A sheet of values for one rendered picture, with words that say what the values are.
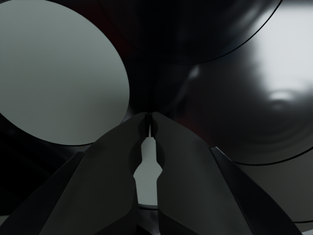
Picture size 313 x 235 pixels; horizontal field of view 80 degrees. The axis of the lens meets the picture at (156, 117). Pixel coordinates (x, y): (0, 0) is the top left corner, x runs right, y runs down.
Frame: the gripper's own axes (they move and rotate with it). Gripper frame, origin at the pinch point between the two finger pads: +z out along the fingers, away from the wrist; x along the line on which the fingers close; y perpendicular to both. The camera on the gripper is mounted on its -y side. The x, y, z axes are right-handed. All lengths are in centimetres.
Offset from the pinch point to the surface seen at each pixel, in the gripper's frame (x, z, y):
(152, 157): 0.0, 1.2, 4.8
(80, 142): -5.6, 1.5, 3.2
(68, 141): -6.6, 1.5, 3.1
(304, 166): 12.9, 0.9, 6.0
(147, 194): -0.6, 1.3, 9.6
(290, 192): 12.9, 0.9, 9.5
